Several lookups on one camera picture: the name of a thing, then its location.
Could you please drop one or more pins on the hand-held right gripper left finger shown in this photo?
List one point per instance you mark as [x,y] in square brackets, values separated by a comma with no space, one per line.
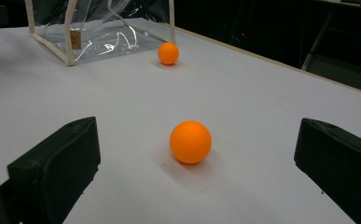
[57,168]

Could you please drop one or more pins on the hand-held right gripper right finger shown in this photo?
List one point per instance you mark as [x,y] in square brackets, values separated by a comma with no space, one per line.
[340,165]

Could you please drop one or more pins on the orange ball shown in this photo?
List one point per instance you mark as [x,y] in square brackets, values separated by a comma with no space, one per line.
[190,141]
[168,53]

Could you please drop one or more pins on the transparent bag with beige trim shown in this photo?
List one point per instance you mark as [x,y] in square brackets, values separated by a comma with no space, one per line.
[106,40]

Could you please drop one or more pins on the black chair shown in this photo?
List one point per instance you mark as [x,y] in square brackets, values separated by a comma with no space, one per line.
[343,70]

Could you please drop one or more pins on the white table sheet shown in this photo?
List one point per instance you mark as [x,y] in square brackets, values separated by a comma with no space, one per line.
[246,109]

